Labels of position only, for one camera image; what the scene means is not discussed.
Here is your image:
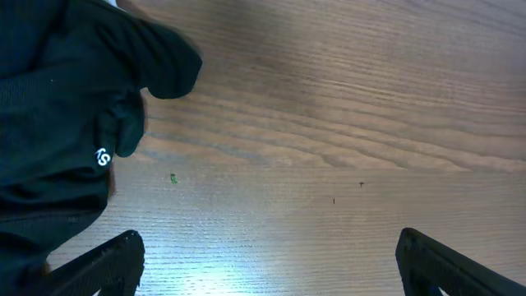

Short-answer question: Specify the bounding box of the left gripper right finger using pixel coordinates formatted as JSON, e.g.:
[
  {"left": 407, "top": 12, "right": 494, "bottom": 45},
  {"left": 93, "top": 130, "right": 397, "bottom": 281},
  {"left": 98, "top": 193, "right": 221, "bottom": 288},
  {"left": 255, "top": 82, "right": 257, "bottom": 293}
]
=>
[{"left": 395, "top": 228, "right": 525, "bottom": 296}]

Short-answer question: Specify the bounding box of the black crumpled garment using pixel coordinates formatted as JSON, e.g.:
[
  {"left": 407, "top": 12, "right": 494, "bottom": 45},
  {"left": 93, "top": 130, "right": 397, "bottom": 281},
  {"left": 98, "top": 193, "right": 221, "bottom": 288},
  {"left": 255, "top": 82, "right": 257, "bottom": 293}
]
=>
[{"left": 1, "top": 0, "right": 202, "bottom": 295}]

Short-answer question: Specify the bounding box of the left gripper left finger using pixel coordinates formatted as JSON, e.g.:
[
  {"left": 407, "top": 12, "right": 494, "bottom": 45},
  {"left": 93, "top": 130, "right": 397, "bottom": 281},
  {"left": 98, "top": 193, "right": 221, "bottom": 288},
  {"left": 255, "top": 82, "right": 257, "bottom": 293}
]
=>
[{"left": 40, "top": 230, "right": 145, "bottom": 296}]

